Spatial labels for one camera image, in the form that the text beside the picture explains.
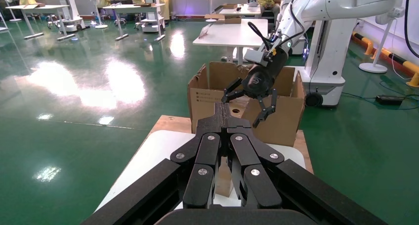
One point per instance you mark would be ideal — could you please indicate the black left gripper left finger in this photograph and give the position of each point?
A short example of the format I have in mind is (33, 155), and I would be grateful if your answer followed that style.
(203, 151)

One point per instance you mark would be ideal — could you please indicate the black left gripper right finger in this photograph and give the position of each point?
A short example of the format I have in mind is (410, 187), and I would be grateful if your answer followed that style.
(245, 151)

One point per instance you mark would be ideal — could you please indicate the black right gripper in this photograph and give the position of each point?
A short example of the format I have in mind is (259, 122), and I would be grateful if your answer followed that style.
(262, 79)

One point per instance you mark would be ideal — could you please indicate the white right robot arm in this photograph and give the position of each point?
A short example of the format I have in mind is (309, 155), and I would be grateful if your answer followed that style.
(327, 4)

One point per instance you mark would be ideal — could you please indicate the big torn cardboard box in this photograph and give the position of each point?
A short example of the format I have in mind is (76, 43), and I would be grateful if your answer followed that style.
(281, 125)

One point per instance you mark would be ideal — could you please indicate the flat cardboard box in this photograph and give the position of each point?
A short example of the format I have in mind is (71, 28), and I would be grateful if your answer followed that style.
(226, 19)
(229, 6)

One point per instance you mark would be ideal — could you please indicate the small tan wooden block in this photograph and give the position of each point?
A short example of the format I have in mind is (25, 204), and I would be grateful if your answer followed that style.
(224, 181)

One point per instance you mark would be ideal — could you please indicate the white table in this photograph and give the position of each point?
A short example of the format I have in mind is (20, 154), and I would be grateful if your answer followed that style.
(242, 11)
(134, 10)
(234, 35)
(36, 9)

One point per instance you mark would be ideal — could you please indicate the clear plastic bag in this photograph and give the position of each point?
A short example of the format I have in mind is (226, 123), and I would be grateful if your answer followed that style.
(204, 32)

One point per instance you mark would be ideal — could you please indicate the white robot body column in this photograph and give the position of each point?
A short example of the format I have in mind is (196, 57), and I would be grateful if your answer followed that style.
(327, 53)

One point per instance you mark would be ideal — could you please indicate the white wheeled robot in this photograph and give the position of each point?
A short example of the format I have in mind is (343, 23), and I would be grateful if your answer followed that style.
(150, 18)
(70, 7)

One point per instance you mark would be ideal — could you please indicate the black power adapter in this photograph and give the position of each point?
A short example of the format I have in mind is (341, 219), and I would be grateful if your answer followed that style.
(389, 100)

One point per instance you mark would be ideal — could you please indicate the yellow black floor barrier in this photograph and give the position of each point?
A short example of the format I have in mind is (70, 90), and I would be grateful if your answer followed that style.
(396, 58)

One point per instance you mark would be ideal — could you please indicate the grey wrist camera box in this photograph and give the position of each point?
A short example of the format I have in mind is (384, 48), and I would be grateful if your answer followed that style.
(257, 57)

